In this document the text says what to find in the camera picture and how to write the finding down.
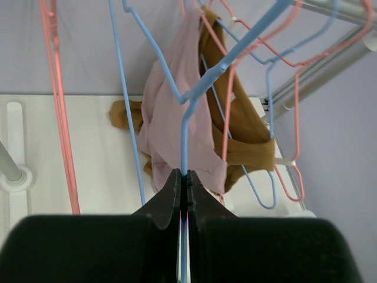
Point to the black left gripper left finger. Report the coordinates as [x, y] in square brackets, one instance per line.
[140, 247]

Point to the pink tank top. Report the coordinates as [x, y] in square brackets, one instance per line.
[160, 134]

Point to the blue wire hanger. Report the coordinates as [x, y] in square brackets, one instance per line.
[192, 95]

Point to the white clothes rack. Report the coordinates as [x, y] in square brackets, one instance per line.
[17, 179]

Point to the pink wire hanger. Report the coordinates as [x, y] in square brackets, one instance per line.
[49, 21]

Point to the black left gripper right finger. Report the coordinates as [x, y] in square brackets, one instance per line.
[228, 248]

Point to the brown tank top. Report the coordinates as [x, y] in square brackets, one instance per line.
[250, 144]

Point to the white tank top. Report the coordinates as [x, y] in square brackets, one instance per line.
[250, 71]

